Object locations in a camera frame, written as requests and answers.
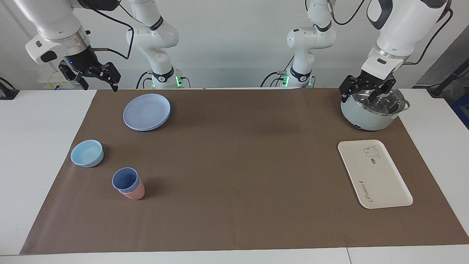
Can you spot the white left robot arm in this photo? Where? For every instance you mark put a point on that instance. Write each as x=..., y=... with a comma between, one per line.
x=403, y=25

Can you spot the glass pot lid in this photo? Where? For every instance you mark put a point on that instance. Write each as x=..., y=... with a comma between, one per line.
x=392, y=106

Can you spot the light blue bowl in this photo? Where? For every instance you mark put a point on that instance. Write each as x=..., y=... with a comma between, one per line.
x=87, y=154

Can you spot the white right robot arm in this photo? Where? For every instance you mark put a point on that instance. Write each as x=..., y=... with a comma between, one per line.
x=55, y=22

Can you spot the brown table mat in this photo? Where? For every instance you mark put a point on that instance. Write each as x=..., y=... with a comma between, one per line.
x=238, y=165

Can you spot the white wall socket strip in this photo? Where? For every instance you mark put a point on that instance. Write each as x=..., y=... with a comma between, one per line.
x=51, y=81

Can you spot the pale blue plate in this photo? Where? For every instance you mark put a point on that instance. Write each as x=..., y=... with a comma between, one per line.
x=146, y=112

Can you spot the pink cup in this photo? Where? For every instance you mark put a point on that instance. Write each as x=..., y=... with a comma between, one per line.
x=136, y=193

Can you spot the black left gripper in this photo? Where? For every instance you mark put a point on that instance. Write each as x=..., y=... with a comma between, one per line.
x=377, y=80

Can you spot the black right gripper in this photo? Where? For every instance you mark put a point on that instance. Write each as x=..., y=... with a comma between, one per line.
x=82, y=60

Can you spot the cream rabbit print tray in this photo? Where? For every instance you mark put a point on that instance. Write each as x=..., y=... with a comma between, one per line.
x=373, y=176

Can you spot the blue ribbed cup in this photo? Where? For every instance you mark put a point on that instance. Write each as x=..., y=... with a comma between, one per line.
x=126, y=180

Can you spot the black table clamp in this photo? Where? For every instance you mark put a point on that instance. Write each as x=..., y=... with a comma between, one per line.
x=7, y=91

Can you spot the blue box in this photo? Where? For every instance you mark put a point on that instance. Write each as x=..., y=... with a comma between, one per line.
x=462, y=110

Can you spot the pale green electric pot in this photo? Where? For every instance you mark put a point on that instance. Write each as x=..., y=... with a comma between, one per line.
x=366, y=119

